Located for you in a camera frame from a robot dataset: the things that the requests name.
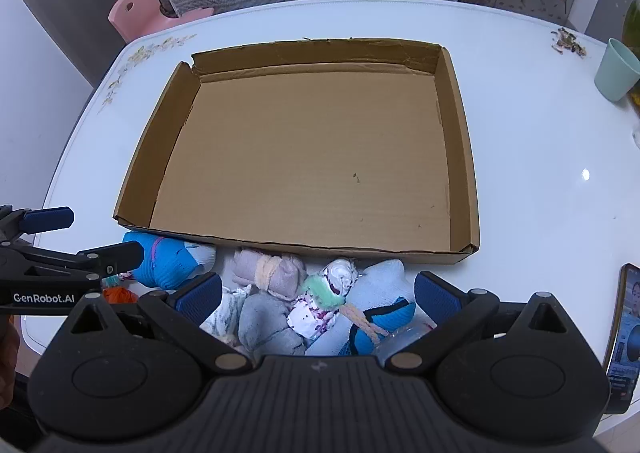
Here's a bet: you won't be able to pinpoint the dried scraps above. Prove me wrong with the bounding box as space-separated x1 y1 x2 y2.
549 27 588 58

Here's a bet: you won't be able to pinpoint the light blue sock bundle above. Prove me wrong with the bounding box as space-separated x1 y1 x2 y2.
304 259 418 359

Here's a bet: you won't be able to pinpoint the white purple-print bag green tie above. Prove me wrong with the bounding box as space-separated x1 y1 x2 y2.
291 258 360 336

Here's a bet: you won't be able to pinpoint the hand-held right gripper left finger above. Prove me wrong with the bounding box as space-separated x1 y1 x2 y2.
62 273 251 374

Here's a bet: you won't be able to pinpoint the pink plastic stool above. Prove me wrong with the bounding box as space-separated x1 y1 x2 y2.
108 0 216 41

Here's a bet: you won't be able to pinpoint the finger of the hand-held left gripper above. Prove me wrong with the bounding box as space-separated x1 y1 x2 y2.
0 205 75 246
0 241 144 284

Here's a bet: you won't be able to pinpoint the green bottle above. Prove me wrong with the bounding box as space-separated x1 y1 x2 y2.
624 0 640 108

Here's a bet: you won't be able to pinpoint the white blue-striped sock bundle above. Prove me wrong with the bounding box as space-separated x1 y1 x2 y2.
199 284 253 349

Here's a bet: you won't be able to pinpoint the smartphone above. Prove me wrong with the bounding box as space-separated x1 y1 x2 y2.
602 263 640 416

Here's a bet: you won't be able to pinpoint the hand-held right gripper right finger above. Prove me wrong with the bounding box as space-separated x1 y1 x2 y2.
378 271 571 370

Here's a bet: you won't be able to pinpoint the grey sock bundle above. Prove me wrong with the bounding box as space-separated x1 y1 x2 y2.
238 292 307 359

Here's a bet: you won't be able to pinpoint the orange plastic bag bundle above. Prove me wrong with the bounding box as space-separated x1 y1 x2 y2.
101 273 140 305

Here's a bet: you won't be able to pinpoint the pink-beige sock bundle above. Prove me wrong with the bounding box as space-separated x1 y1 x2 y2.
233 248 307 300

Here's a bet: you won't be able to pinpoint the green cup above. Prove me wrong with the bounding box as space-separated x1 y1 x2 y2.
594 38 640 102

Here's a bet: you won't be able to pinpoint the cardboard box tray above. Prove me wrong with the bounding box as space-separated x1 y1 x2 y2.
112 37 481 265

